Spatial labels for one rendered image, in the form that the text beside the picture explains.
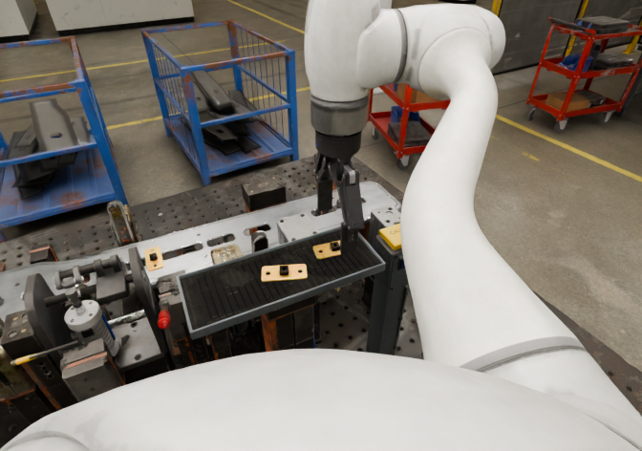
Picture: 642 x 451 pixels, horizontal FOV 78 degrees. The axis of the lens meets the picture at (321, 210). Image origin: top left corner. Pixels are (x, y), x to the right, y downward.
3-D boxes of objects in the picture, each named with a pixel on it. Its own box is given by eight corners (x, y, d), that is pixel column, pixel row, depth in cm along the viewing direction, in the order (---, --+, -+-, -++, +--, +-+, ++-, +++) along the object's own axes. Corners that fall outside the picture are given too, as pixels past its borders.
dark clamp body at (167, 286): (218, 356, 112) (192, 258, 89) (230, 398, 103) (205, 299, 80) (180, 372, 108) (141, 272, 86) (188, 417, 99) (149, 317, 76)
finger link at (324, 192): (318, 182, 77) (317, 181, 78) (318, 211, 81) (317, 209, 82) (332, 181, 78) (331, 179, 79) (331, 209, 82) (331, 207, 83)
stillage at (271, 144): (166, 135, 382) (139, 29, 325) (244, 118, 415) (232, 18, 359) (206, 196, 300) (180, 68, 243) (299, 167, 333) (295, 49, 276)
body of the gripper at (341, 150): (370, 134, 62) (366, 184, 67) (351, 114, 68) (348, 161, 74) (324, 140, 60) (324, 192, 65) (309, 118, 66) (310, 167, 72)
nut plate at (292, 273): (306, 264, 76) (306, 260, 76) (307, 279, 73) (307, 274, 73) (262, 267, 76) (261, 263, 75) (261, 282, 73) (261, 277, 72)
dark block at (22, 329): (109, 417, 99) (36, 304, 74) (110, 443, 93) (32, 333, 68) (86, 425, 97) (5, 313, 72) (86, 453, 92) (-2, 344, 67)
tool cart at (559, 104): (577, 109, 433) (616, 10, 375) (613, 126, 398) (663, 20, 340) (515, 118, 413) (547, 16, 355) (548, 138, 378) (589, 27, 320)
